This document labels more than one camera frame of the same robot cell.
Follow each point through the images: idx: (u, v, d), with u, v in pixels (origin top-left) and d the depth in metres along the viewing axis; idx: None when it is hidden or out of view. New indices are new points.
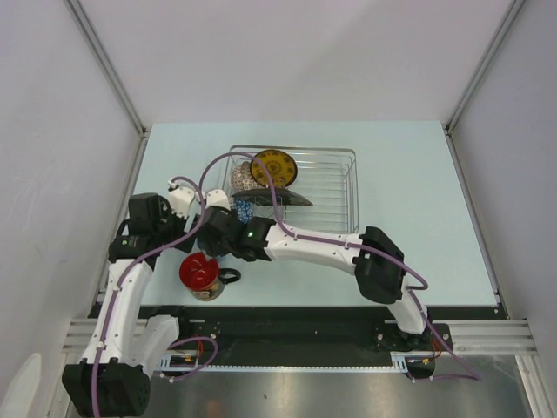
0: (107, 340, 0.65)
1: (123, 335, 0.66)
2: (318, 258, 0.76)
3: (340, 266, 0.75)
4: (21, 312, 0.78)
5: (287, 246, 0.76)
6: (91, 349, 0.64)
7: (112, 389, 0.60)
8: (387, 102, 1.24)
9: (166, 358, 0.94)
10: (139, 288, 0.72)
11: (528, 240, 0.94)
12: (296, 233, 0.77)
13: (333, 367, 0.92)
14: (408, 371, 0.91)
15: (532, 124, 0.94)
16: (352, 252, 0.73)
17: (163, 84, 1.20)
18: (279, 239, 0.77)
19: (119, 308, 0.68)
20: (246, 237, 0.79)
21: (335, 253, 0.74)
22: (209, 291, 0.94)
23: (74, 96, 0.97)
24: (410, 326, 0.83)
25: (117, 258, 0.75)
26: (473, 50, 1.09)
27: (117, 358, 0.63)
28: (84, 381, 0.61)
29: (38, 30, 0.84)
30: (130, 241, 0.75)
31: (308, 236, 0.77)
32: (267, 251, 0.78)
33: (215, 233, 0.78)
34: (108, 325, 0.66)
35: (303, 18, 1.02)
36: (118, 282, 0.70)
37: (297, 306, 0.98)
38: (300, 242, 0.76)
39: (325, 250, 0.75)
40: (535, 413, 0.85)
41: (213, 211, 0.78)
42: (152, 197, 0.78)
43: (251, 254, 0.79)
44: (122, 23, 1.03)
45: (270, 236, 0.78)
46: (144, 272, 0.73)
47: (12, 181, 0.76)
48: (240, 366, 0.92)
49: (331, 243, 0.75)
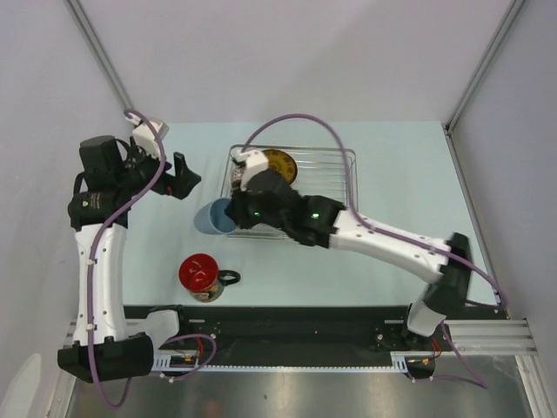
0: (96, 319, 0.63)
1: (111, 311, 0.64)
2: (388, 255, 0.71)
3: (418, 270, 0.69)
4: (21, 313, 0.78)
5: (360, 238, 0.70)
6: (81, 332, 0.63)
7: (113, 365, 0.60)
8: (387, 103, 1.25)
9: (165, 358, 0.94)
10: (116, 258, 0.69)
11: (529, 240, 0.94)
12: (372, 226, 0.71)
13: (334, 367, 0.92)
14: (407, 370, 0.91)
15: (532, 124, 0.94)
16: (436, 259, 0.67)
17: (163, 84, 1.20)
18: (351, 228, 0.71)
19: (100, 284, 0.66)
20: (309, 217, 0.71)
21: (418, 256, 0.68)
22: (209, 293, 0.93)
23: (73, 96, 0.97)
24: (420, 328, 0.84)
25: (82, 224, 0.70)
26: (473, 51, 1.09)
27: (112, 336, 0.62)
28: (83, 360, 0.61)
29: (38, 29, 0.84)
30: (90, 202, 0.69)
31: (386, 233, 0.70)
32: (333, 238, 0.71)
33: (267, 200, 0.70)
34: (93, 303, 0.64)
35: (303, 19, 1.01)
36: (90, 255, 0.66)
37: (298, 307, 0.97)
38: (377, 238, 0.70)
39: (407, 250, 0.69)
40: (535, 413, 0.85)
41: (278, 178, 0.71)
42: (108, 142, 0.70)
43: (311, 238, 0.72)
44: (122, 24, 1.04)
45: (338, 222, 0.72)
46: (116, 239, 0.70)
47: (15, 181, 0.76)
48: (240, 366, 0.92)
49: (412, 244, 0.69)
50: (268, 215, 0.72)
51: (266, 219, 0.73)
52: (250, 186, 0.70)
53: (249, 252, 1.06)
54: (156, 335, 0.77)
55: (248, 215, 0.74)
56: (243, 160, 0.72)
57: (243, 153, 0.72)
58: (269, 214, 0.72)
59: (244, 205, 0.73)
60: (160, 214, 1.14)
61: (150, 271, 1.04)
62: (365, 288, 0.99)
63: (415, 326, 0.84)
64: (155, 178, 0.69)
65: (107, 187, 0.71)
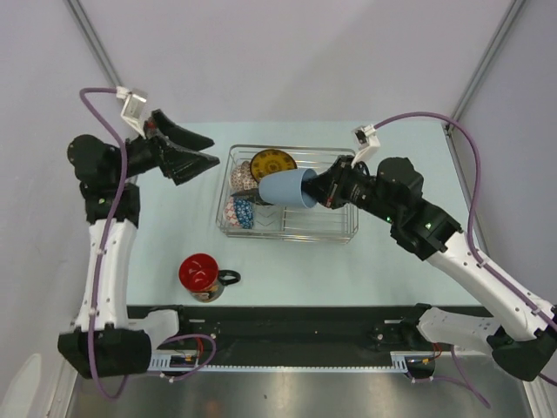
0: (99, 305, 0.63)
1: (115, 298, 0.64)
2: (483, 294, 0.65)
3: (509, 323, 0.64)
4: (21, 312, 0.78)
5: (466, 266, 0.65)
6: (84, 316, 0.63)
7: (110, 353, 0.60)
8: (387, 102, 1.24)
9: (165, 358, 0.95)
10: (124, 248, 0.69)
11: (532, 240, 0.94)
12: (484, 261, 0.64)
13: (332, 367, 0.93)
14: (407, 371, 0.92)
15: (534, 124, 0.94)
16: (536, 321, 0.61)
17: (162, 83, 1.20)
18: (460, 252, 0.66)
19: (108, 272, 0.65)
20: (420, 224, 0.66)
21: (517, 311, 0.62)
22: (209, 293, 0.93)
23: (73, 95, 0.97)
24: (429, 333, 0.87)
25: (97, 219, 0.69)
26: (474, 51, 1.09)
27: (112, 322, 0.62)
28: (83, 348, 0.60)
29: (37, 27, 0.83)
30: (106, 201, 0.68)
31: (497, 275, 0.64)
32: (439, 253, 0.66)
33: (392, 190, 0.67)
34: (97, 289, 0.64)
35: (303, 18, 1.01)
36: (100, 244, 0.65)
37: (297, 308, 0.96)
38: (485, 274, 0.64)
39: (509, 300, 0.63)
40: (534, 413, 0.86)
41: (414, 174, 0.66)
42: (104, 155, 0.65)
43: (414, 244, 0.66)
44: (122, 23, 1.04)
45: (450, 241, 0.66)
46: (127, 233, 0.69)
47: (13, 181, 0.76)
48: (240, 366, 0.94)
49: (517, 297, 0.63)
50: (379, 202, 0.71)
51: (372, 205, 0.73)
52: (386, 171, 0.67)
53: (250, 253, 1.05)
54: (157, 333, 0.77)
55: (346, 194, 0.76)
56: (362, 135, 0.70)
57: (372, 128, 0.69)
58: (384, 200, 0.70)
59: (345, 185, 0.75)
60: (160, 215, 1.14)
61: (150, 272, 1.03)
62: (367, 288, 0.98)
63: (428, 333, 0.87)
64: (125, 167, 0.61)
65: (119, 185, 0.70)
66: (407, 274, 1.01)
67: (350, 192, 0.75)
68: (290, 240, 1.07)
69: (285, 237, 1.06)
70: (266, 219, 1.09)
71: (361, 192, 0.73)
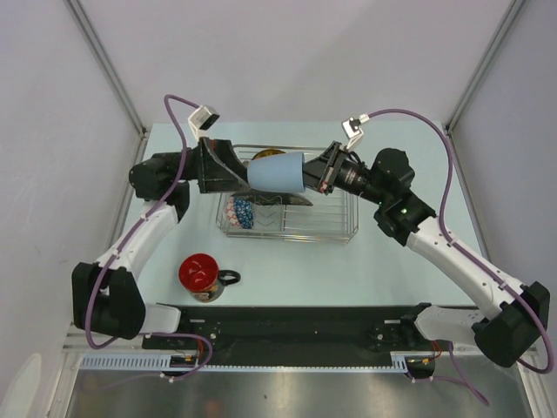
0: (123, 252, 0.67)
1: (137, 252, 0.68)
2: (455, 273, 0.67)
3: (480, 300, 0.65)
4: (22, 313, 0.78)
5: (437, 246, 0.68)
6: (106, 254, 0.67)
7: (112, 299, 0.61)
8: (387, 102, 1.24)
9: (165, 358, 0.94)
10: (163, 225, 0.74)
11: (532, 240, 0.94)
12: (453, 239, 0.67)
13: (334, 367, 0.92)
14: (407, 370, 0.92)
15: (534, 124, 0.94)
16: (503, 296, 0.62)
17: (163, 84, 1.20)
18: (431, 234, 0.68)
19: (141, 232, 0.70)
20: (399, 212, 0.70)
21: (484, 286, 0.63)
22: (209, 293, 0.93)
23: (73, 95, 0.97)
24: (426, 326, 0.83)
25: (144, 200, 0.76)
26: (474, 51, 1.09)
27: (126, 267, 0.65)
28: (90, 279, 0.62)
29: (38, 28, 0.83)
30: None
31: (466, 253, 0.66)
32: (412, 237, 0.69)
33: (385, 179, 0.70)
34: (127, 241, 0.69)
35: (304, 18, 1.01)
36: (146, 213, 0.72)
37: (298, 307, 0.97)
38: (454, 253, 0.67)
39: (477, 275, 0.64)
40: (535, 413, 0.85)
41: (408, 166, 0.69)
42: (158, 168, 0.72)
43: (392, 228, 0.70)
44: (123, 23, 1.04)
45: (423, 225, 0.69)
46: (170, 216, 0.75)
47: (13, 181, 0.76)
48: (240, 366, 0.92)
49: (485, 273, 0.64)
50: (369, 186, 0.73)
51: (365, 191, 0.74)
52: (382, 161, 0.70)
53: (249, 252, 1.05)
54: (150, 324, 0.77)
55: (339, 180, 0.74)
56: (353, 123, 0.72)
57: (365, 116, 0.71)
58: (374, 185, 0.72)
59: (339, 170, 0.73)
60: None
61: (150, 272, 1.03)
62: (366, 288, 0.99)
63: (426, 331, 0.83)
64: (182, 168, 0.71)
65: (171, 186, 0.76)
66: (408, 273, 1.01)
67: (345, 176, 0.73)
68: (290, 240, 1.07)
69: (285, 237, 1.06)
70: (266, 219, 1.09)
71: (357, 176, 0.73)
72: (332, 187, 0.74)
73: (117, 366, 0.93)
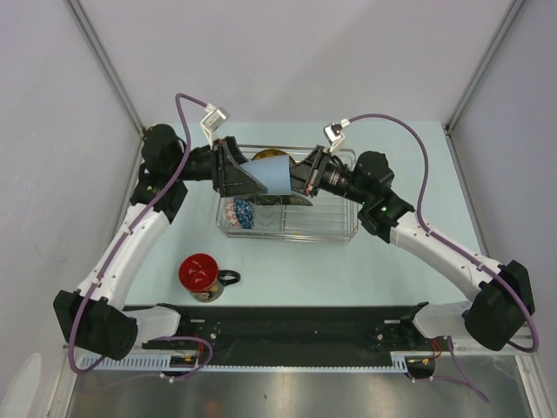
0: (104, 279, 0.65)
1: (119, 278, 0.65)
2: (436, 260, 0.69)
3: (461, 283, 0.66)
4: (21, 313, 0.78)
5: (416, 238, 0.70)
6: (86, 285, 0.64)
7: (96, 326, 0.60)
8: (388, 102, 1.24)
9: (165, 358, 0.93)
10: (149, 238, 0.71)
11: (531, 240, 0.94)
12: (430, 229, 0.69)
13: (337, 367, 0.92)
14: (407, 370, 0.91)
15: (533, 124, 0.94)
16: (482, 276, 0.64)
17: (164, 84, 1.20)
18: (410, 226, 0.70)
19: (121, 256, 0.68)
20: (380, 211, 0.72)
21: (463, 267, 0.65)
22: (209, 293, 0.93)
23: (74, 96, 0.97)
24: (425, 324, 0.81)
25: (137, 202, 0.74)
26: (474, 51, 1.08)
27: (107, 299, 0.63)
28: (72, 308, 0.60)
29: (38, 28, 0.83)
30: (154, 188, 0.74)
31: (442, 240, 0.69)
32: (392, 232, 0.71)
33: (367, 181, 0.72)
34: (109, 266, 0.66)
35: (304, 18, 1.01)
36: (130, 225, 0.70)
37: (298, 308, 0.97)
38: (432, 241, 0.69)
39: (454, 259, 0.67)
40: (534, 413, 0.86)
41: (388, 169, 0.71)
42: (173, 141, 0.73)
43: (373, 226, 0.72)
44: (123, 23, 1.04)
45: (403, 219, 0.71)
46: (157, 224, 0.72)
47: (13, 181, 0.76)
48: (239, 366, 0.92)
49: (462, 255, 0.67)
50: (352, 187, 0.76)
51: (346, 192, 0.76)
52: (364, 164, 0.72)
53: (250, 252, 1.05)
54: (149, 326, 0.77)
55: (325, 182, 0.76)
56: (338, 127, 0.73)
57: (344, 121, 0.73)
58: (357, 186, 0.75)
59: (324, 171, 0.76)
60: None
61: (150, 272, 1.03)
62: (366, 288, 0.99)
63: (426, 331, 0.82)
64: (183, 164, 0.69)
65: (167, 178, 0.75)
66: (408, 274, 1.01)
67: (328, 179, 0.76)
68: (290, 240, 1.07)
69: (285, 237, 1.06)
70: (266, 219, 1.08)
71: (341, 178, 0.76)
72: (317, 190, 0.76)
73: (117, 366, 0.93)
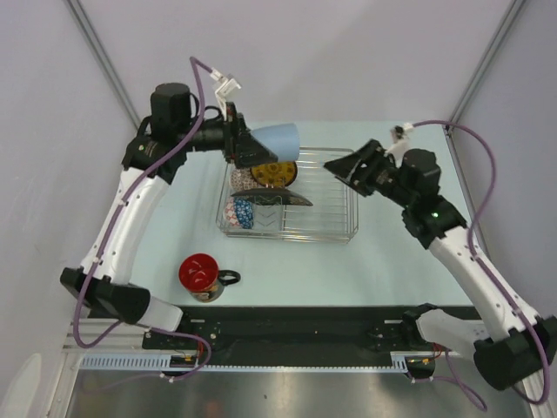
0: (104, 256, 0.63)
1: (120, 254, 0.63)
2: (469, 286, 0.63)
3: (489, 319, 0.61)
4: (20, 313, 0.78)
5: (459, 257, 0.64)
6: (89, 261, 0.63)
7: (102, 302, 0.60)
8: (388, 101, 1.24)
9: (165, 358, 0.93)
10: (147, 206, 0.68)
11: (533, 239, 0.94)
12: (478, 254, 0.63)
13: (337, 367, 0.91)
14: (407, 371, 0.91)
15: (534, 124, 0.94)
16: (516, 320, 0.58)
17: (163, 83, 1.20)
18: (457, 243, 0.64)
19: (122, 226, 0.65)
20: (429, 215, 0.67)
21: (497, 306, 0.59)
22: (209, 293, 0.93)
23: (73, 95, 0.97)
24: (426, 328, 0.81)
25: (130, 165, 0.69)
26: (474, 51, 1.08)
27: (110, 276, 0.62)
28: (77, 286, 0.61)
29: (38, 28, 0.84)
30: (147, 149, 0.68)
31: (486, 271, 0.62)
32: (436, 242, 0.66)
33: (410, 177, 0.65)
34: (108, 241, 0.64)
35: (304, 19, 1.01)
36: (124, 197, 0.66)
37: (298, 307, 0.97)
38: (475, 267, 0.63)
39: (492, 293, 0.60)
40: (534, 413, 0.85)
41: (437, 165, 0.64)
42: (181, 97, 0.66)
43: (418, 229, 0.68)
44: (123, 23, 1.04)
45: (451, 232, 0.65)
46: (155, 189, 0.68)
47: (13, 181, 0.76)
48: (239, 366, 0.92)
49: (501, 293, 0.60)
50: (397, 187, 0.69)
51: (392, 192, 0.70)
52: (409, 157, 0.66)
53: (250, 252, 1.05)
54: (151, 315, 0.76)
55: (372, 181, 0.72)
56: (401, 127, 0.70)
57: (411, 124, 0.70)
58: (400, 185, 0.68)
59: (373, 171, 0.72)
60: (160, 215, 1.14)
61: (150, 273, 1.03)
62: (366, 288, 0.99)
63: (426, 335, 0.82)
64: (191, 131, 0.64)
65: (166, 140, 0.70)
66: (408, 274, 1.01)
67: (375, 178, 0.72)
68: (290, 240, 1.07)
69: (285, 237, 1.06)
70: (266, 219, 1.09)
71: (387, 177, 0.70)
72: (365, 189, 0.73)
73: (118, 366, 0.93)
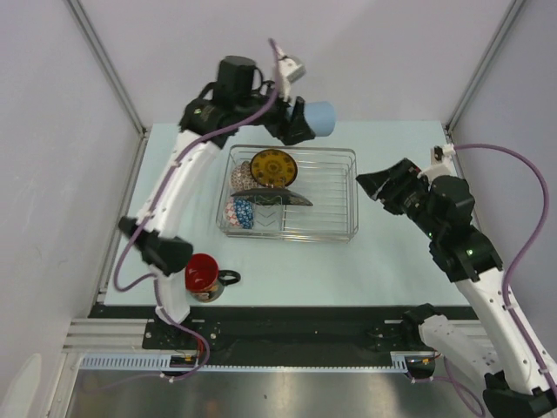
0: (156, 211, 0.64)
1: (171, 211, 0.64)
2: (495, 335, 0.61)
3: (511, 372, 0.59)
4: (20, 313, 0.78)
5: (490, 305, 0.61)
6: (142, 212, 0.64)
7: (151, 252, 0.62)
8: (388, 101, 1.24)
9: (165, 358, 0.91)
10: (198, 169, 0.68)
11: (533, 239, 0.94)
12: (511, 306, 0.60)
13: (337, 368, 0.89)
14: (408, 371, 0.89)
15: (533, 124, 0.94)
16: (540, 380, 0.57)
17: (163, 83, 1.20)
18: (488, 290, 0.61)
19: (174, 184, 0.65)
20: (460, 248, 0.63)
21: (524, 363, 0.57)
22: (209, 293, 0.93)
23: (74, 95, 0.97)
24: (428, 336, 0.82)
25: (186, 127, 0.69)
26: (474, 51, 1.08)
27: (160, 231, 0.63)
28: (131, 232, 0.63)
29: (38, 28, 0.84)
30: (204, 112, 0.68)
31: (519, 324, 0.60)
32: (466, 282, 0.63)
33: (439, 205, 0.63)
34: (160, 196, 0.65)
35: (304, 19, 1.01)
36: (177, 158, 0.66)
37: (298, 307, 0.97)
38: (506, 318, 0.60)
39: (520, 348, 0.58)
40: None
41: (468, 195, 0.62)
42: (246, 68, 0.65)
43: (448, 261, 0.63)
44: (124, 24, 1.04)
45: (486, 274, 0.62)
46: (206, 156, 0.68)
47: (13, 181, 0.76)
48: (241, 366, 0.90)
49: (529, 348, 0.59)
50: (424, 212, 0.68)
51: (419, 217, 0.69)
52: (439, 185, 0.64)
53: (250, 252, 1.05)
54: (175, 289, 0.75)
55: (401, 201, 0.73)
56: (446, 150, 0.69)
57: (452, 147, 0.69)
58: (428, 212, 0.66)
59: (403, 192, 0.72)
60: None
61: None
62: (366, 288, 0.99)
63: (426, 343, 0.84)
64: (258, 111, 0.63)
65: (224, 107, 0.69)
66: (408, 274, 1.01)
67: (404, 198, 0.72)
68: (290, 240, 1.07)
69: (285, 237, 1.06)
70: (266, 219, 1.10)
71: (415, 200, 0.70)
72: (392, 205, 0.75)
73: (116, 367, 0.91)
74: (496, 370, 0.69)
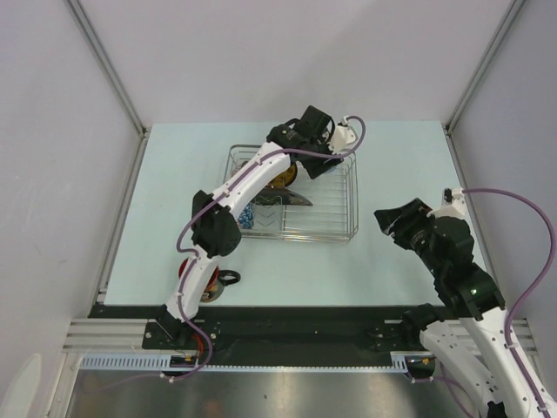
0: (231, 192, 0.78)
1: (242, 197, 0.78)
2: (496, 372, 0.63)
3: (512, 407, 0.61)
4: (19, 313, 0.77)
5: (492, 342, 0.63)
6: (218, 190, 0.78)
7: (215, 222, 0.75)
8: (388, 102, 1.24)
9: (165, 358, 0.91)
10: (270, 173, 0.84)
11: (533, 239, 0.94)
12: (513, 345, 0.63)
13: (337, 368, 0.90)
14: (407, 371, 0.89)
15: (534, 124, 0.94)
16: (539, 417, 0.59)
17: (163, 83, 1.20)
18: (492, 328, 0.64)
19: (252, 176, 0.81)
20: (465, 287, 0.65)
21: (523, 400, 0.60)
22: (209, 293, 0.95)
23: (74, 96, 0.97)
24: (432, 345, 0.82)
25: (271, 139, 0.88)
26: (474, 50, 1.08)
27: (230, 207, 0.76)
28: (204, 202, 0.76)
29: (38, 27, 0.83)
30: (288, 133, 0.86)
31: (519, 362, 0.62)
32: (473, 321, 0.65)
33: (442, 244, 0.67)
34: (238, 182, 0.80)
35: (304, 19, 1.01)
36: (262, 158, 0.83)
37: (297, 307, 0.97)
38: (506, 355, 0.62)
39: (520, 386, 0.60)
40: None
41: (468, 234, 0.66)
42: (326, 117, 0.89)
43: (452, 300, 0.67)
44: (123, 24, 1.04)
45: (488, 314, 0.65)
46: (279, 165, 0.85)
47: (13, 181, 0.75)
48: (240, 366, 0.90)
49: (528, 385, 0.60)
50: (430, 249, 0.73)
51: (426, 252, 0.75)
52: (439, 225, 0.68)
53: (250, 252, 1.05)
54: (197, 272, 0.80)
55: (410, 237, 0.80)
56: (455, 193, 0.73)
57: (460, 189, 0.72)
58: (433, 250, 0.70)
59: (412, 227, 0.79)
60: (160, 216, 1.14)
61: (150, 273, 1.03)
62: (367, 288, 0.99)
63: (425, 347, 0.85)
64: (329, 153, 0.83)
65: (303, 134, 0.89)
66: (408, 274, 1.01)
67: (413, 234, 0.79)
68: (290, 240, 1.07)
69: (284, 237, 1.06)
70: (266, 219, 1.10)
71: (422, 237, 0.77)
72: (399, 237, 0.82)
73: (117, 366, 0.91)
74: (499, 399, 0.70)
